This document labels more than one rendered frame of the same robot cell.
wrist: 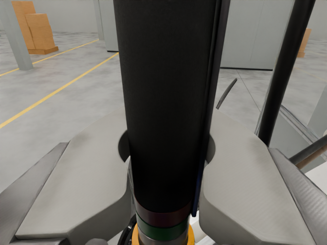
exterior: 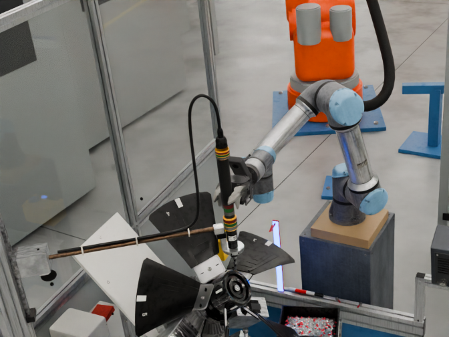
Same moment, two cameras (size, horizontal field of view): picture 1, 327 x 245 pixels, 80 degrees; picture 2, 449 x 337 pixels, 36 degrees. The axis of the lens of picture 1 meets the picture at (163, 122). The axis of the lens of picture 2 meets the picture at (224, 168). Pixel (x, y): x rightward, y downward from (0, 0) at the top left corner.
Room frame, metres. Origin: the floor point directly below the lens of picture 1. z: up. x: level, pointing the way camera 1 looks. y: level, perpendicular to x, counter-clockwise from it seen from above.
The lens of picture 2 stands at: (1.76, 0.84, 2.59)
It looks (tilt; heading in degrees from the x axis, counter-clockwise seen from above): 28 degrees down; 207
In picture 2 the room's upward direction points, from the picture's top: 6 degrees counter-clockwise
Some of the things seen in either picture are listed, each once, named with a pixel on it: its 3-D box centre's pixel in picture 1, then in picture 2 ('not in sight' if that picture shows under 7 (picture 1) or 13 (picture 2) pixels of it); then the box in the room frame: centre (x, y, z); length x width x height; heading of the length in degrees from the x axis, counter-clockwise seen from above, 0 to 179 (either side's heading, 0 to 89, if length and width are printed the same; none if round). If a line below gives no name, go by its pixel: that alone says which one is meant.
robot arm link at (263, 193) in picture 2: not in sight; (260, 184); (-0.20, -0.01, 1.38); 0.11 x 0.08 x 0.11; 48
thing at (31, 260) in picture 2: not in sight; (32, 260); (0.41, -0.53, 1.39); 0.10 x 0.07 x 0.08; 123
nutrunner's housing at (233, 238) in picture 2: not in sight; (227, 194); (0.08, 0.00, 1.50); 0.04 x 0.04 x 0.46
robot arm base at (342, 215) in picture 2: not in sight; (347, 205); (-0.60, 0.20, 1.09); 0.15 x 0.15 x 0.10
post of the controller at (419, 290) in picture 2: not in sight; (419, 297); (-0.26, 0.54, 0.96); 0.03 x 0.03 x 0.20; 88
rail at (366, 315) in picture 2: not in sight; (307, 303); (-0.28, 0.11, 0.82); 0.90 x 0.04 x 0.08; 88
